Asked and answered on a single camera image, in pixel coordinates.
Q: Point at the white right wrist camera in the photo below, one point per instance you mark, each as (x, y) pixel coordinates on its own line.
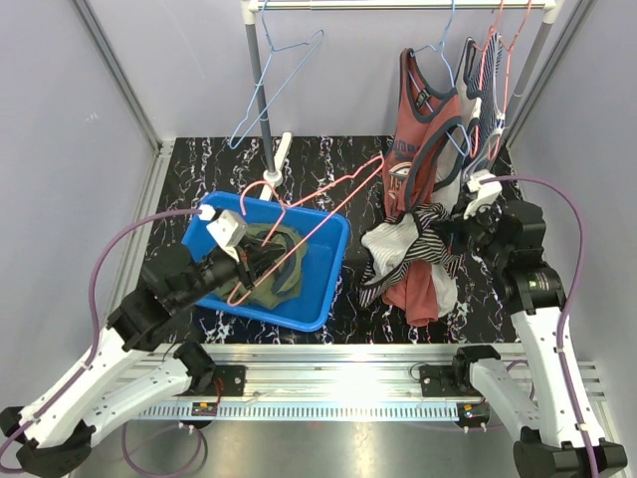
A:
(484, 189)

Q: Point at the grey clothes rack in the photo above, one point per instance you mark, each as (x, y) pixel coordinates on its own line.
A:
(330, 68)

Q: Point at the navy striped tank top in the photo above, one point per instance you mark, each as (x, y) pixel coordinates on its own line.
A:
(487, 120)

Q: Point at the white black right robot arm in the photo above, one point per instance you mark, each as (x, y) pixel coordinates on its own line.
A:
(537, 328)

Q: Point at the black white striped tank top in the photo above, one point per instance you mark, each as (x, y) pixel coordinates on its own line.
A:
(397, 242)

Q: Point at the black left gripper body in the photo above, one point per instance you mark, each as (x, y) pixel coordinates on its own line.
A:
(247, 270)

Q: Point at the green graphic tank top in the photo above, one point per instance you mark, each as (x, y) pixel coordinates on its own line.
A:
(286, 282)

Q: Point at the pink hanger at right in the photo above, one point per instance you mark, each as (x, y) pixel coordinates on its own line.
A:
(503, 77)

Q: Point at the red graphic tank top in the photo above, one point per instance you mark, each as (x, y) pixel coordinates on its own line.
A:
(425, 117)

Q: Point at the blue plastic bin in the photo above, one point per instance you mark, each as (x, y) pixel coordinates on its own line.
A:
(321, 266)

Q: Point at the blue hanger under red top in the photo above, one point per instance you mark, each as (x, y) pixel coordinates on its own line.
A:
(439, 50)

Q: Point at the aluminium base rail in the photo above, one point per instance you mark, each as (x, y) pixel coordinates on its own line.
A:
(363, 383)

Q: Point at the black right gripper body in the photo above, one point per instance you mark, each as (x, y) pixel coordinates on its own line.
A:
(470, 235)

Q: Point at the white navy trimmed tank top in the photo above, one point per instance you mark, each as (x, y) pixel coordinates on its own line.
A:
(450, 163)

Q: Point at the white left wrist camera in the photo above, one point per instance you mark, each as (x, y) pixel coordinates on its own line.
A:
(226, 227)

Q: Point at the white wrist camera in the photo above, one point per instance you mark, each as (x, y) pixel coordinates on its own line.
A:
(226, 227)
(484, 189)

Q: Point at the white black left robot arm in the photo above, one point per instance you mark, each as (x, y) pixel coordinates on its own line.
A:
(58, 432)

